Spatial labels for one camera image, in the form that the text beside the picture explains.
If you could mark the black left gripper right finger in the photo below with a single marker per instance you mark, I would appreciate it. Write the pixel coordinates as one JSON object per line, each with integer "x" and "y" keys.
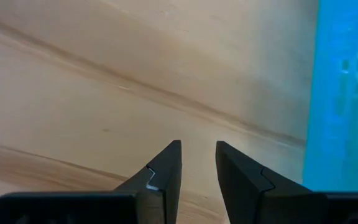
{"x": 247, "y": 193}

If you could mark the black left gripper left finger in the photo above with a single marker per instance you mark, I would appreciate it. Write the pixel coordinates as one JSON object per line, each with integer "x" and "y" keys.
{"x": 163, "y": 186}

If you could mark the teal plastic pencil case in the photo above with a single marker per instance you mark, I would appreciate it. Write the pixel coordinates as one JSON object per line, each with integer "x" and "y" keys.
{"x": 343, "y": 109}

